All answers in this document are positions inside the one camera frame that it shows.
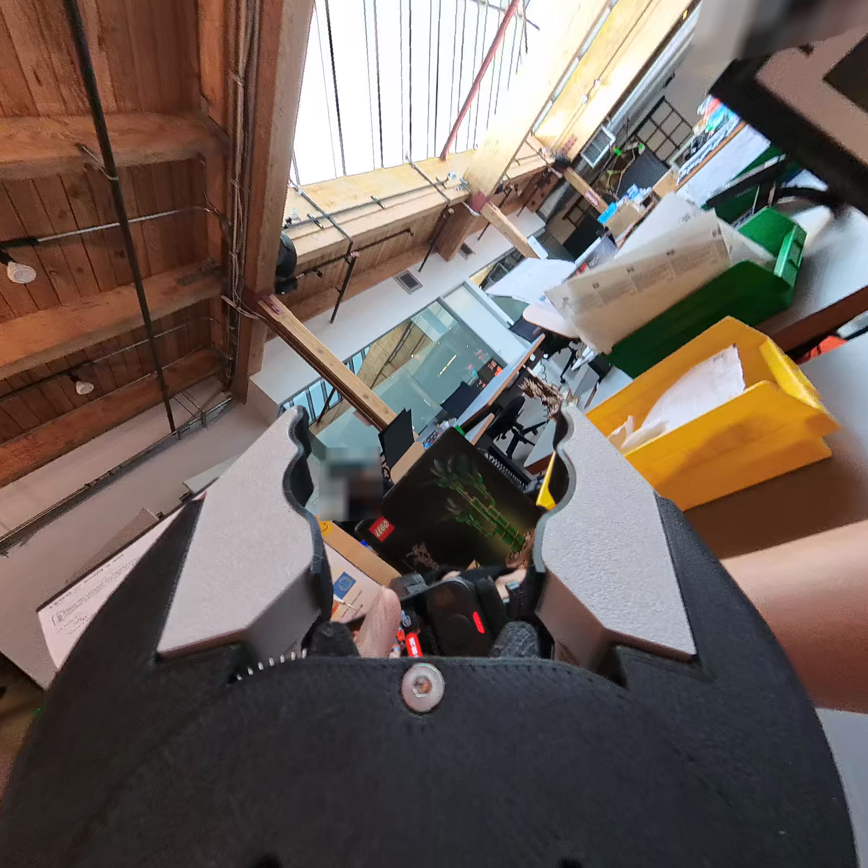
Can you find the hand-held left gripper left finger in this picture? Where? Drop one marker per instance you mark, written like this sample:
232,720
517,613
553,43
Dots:
237,563

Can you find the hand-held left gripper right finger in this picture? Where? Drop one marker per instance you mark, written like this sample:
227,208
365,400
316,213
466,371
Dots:
610,563

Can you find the person's right forearm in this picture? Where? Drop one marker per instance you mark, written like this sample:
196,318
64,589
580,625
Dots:
800,610

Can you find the black lego set box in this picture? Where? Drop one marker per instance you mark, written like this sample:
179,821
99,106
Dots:
461,502

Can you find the person's right hand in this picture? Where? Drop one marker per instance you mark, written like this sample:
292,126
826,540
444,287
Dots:
378,624

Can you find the white printed paper sheet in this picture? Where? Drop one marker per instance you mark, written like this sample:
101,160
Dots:
74,610

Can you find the yellow plastic bin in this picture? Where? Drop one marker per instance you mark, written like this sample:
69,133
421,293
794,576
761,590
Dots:
739,447

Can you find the black swivel chair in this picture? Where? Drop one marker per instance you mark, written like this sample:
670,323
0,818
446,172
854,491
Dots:
512,420

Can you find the white paper in yellow bin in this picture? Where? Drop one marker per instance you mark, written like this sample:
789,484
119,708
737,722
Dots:
698,393

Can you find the white ceiling lamp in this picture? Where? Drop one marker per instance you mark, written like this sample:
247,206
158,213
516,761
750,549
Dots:
84,387
22,272

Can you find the green plastic bin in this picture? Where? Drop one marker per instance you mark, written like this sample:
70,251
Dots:
705,308

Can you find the white paper bags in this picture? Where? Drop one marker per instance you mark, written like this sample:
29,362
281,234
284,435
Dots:
651,278

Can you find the black ceiling spotlight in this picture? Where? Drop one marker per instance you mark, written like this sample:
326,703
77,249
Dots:
286,261

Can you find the red ceiling pipe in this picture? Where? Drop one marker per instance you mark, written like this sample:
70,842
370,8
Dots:
478,78

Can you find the wall air vent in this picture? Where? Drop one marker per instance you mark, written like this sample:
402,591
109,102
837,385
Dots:
408,281

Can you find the black metal frame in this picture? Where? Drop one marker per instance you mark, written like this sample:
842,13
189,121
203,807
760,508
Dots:
780,115

